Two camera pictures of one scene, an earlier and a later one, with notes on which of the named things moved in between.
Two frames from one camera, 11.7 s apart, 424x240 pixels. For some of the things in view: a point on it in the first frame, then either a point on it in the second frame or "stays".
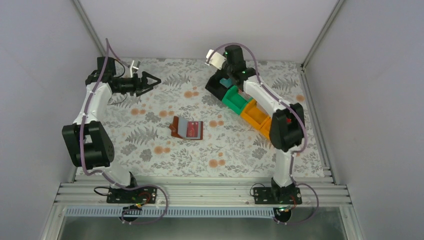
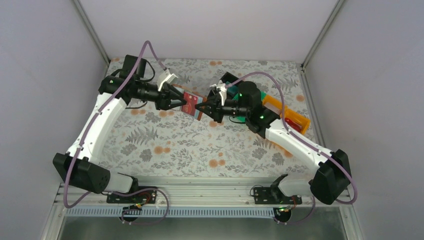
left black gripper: [143, 82] -> [164, 98]
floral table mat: [178, 128] stays
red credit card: [192, 130] -> [189, 107]
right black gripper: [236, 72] -> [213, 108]
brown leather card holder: [178, 129] -> [198, 114]
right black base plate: [277, 195] stays
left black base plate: [139, 196] stays
